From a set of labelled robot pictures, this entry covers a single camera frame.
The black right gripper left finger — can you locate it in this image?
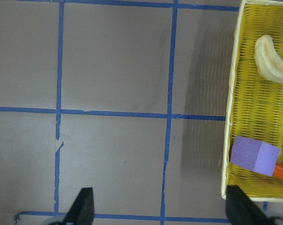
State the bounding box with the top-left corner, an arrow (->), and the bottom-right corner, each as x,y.
61,187 -> 95,225

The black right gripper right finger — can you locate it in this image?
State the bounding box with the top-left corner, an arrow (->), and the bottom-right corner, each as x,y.
226,185 -> 273,225

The purple foam block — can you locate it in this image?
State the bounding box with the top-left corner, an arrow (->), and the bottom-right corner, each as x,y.
230,136 -> 280,176

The toy banana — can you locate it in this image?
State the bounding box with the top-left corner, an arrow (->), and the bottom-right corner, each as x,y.
254,35 -> 283,84

